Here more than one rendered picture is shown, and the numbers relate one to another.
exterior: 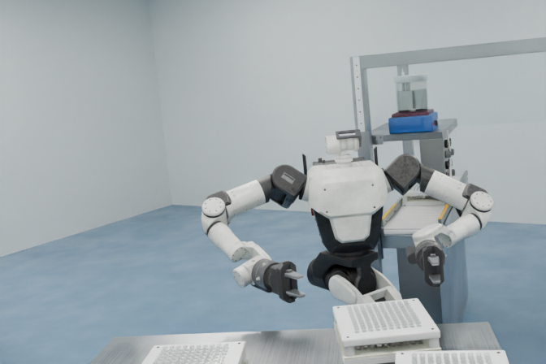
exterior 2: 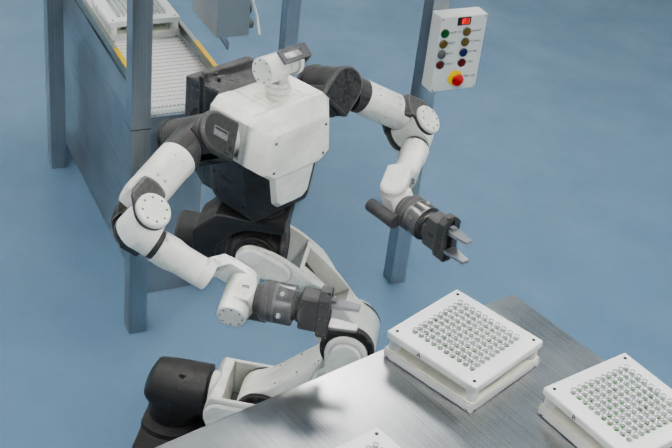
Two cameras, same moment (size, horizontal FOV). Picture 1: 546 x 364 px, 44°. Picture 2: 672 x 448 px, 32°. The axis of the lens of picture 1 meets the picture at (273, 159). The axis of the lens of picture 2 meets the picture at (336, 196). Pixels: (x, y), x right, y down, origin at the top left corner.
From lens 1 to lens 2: 1.86 m
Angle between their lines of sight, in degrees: 52
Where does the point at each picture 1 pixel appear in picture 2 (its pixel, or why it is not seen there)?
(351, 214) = (297, 169)
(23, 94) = not seen: outside the picture
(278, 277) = (321, 312)
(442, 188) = (383, 108)
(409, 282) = not seen: hidden behind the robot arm
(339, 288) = (259, 263)
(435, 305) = (193, 194)
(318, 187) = (266, 141)
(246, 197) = (179, 178)
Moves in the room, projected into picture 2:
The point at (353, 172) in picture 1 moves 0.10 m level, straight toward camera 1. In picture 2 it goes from (303, 109) to (330, 128)
